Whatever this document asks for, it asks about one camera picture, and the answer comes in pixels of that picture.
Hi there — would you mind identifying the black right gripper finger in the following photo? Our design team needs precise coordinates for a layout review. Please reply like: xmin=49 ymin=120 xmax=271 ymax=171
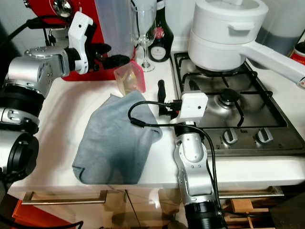
xmin=157 ymin=80 xmax=167 ymax=116

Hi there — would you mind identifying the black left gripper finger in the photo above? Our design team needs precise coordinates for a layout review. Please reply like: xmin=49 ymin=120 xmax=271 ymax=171
xmin=102 ymin=55 xmax=130 ymax=70

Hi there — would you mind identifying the clear container pink lid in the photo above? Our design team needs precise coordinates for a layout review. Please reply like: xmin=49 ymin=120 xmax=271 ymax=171
xmin=114 ymin=62 xmax=146 ymax=96

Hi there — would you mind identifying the clear wine glass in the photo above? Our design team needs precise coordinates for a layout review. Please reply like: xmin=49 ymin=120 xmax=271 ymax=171
xmin=131 ymin=5 xmax=157 ymax=73

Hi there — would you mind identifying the dark glass bottle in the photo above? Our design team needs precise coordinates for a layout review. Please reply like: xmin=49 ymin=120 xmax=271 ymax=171
xmin=145 ymin=0 xmax=172 ymax=63

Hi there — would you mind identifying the silver hob knob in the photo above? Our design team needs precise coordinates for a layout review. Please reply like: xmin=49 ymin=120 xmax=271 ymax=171
xmin=222 ymin=129 xmax=239 ymax=145
xmin=255 ymin=128 xmax=273 ymax=145

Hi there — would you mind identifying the grey cloth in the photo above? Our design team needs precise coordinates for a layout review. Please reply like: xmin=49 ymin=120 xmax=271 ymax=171
xmin=72 ymin=91 xmax=163 ymax=186

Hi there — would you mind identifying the red coffee machine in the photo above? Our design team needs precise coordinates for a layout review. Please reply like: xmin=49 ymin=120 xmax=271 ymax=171
xmin=23 ymin=0 xmax=115 ymax=79

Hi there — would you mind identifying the white pot with lid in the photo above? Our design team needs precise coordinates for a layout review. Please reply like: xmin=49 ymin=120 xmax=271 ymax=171
xmin=193 ymin=0 xmax=269 ymax=46

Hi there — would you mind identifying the beige kitchen base cabinet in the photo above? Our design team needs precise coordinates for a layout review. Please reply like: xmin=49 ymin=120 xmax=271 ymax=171
xmin=19 ymin=188 xmax=286 ymax=229

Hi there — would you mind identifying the steel gas hob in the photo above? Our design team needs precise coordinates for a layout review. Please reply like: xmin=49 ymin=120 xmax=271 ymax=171
xmin=172 ymin=50 xmax=305 ymax=158

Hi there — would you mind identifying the wooden lattice rack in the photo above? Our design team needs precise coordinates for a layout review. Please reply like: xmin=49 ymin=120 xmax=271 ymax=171
xmin=229 ymin=198 xmax=272 ymax=229

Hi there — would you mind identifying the dark grey table leg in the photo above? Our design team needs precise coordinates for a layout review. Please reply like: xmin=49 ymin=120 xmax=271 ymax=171
xmin=269 ymin=191 xmax=305 ymax=229

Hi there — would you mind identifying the orange red board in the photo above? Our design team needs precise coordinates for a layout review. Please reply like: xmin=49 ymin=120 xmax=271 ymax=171
xmin=12 ymin=200 xmax=58 ymax=229

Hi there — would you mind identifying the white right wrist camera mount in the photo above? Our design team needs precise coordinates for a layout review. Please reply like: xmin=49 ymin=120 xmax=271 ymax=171
xmin=178 ymin=91 xmax=209 ymax=124

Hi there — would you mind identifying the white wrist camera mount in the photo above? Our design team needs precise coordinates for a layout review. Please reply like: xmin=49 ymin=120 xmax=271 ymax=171
xmin=178 ymin=91 xmax=209 ymax=124
xmin=68 ymin=12 xmax=95 ymax=74

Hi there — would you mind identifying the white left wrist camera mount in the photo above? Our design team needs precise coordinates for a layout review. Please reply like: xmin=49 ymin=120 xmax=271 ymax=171
xmin=68 ymin=12 xmax=95 ymax=74

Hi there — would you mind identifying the white long-handled saucepan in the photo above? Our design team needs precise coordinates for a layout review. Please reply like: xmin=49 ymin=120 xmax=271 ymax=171
xmin=187 ymin=29 xmax=305 ymax=91

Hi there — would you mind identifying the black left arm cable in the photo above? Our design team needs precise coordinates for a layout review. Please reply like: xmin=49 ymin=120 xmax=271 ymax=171
xmin=0 ymin=17 xmax=74 ymax=62

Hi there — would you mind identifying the steel bar cabinet handle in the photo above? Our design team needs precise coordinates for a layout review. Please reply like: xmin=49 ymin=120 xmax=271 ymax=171
xmin=24 ymin=191 xmax=108 ymax=205
xmin=217 ymin=187 xmax=284 ymax=198

